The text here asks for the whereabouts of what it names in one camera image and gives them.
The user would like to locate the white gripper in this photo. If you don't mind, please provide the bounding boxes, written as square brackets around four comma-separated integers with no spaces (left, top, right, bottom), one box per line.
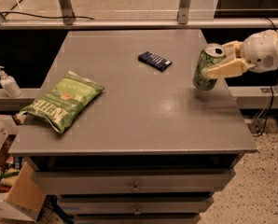
[205,30,278,79]

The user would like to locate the green LaCroix soda can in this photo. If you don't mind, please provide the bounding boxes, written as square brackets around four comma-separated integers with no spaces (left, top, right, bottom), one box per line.
[192,43,226,91]

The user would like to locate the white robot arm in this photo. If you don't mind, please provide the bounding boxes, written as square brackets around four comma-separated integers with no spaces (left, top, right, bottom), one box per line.
[202,30,278,79]

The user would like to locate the blue rxbar blueberry bar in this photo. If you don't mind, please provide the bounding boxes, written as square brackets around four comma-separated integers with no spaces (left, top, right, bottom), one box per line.
[138,51,173,72]

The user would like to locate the grey drawer cabinet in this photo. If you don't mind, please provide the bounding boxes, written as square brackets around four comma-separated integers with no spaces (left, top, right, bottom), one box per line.
[10,30,257,224]

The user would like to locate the green kettle chips bag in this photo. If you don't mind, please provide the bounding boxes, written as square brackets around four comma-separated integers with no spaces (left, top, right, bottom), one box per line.
[20,71,104,133]

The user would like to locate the white pump sanitizer bottle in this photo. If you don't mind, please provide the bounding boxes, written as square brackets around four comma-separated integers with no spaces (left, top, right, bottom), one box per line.
[0,65,21,98]

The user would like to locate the cardboard box of snacks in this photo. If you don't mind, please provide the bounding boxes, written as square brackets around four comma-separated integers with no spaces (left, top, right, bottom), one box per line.
[0,115,46,221]

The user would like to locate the black cable right floor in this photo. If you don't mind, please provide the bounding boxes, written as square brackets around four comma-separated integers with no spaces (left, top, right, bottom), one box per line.
[252,17,278,138]

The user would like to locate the metal window frame rail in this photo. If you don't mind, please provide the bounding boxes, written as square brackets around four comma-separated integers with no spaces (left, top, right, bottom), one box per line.
[0,0,278,28]

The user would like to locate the black cable on ledge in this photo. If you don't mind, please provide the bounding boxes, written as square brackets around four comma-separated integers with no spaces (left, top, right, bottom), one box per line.
[0,10,96,21]

